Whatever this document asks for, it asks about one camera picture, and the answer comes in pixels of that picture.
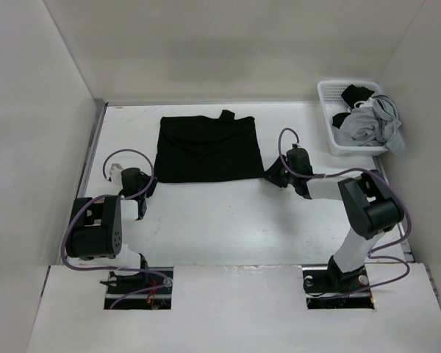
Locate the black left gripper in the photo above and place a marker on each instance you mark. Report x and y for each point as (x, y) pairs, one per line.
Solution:
(151, 190)

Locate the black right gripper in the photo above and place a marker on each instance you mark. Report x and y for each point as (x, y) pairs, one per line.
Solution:
(272, 173)

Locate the black tank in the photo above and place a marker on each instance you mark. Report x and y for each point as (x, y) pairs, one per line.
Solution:
(353, 97)
(199, 149)

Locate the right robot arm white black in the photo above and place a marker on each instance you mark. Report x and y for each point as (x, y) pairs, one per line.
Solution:
(371, 208)

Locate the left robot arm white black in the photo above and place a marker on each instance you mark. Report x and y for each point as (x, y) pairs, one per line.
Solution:
(96, 237)

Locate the grey tank top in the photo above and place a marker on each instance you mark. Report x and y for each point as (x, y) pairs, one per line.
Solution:
(373, 123)

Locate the white plastic laundry basket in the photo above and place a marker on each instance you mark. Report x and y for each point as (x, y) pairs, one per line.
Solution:
(332, 103)

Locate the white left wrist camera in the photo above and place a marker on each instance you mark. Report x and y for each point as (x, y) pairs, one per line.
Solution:
(115, 173)

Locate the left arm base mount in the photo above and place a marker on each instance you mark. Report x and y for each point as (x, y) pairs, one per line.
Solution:
(139, 291)

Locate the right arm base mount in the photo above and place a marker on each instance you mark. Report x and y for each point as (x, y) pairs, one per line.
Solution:
(323, 294)

